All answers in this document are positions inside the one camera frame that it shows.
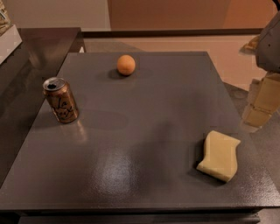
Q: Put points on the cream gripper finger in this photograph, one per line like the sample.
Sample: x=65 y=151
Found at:
x=263 y=101
x=252 y=44

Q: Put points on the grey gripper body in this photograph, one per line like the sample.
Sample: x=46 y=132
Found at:
x=269 y=48

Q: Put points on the yellow sponge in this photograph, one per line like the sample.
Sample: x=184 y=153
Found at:
x=220 y=160

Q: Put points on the orange LaCroix can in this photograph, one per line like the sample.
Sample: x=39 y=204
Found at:
x=59 y=95

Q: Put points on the orange fruit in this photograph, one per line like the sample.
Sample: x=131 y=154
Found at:
x=126 y=65

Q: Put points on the white box on counter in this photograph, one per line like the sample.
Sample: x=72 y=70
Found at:
x=9 y=35

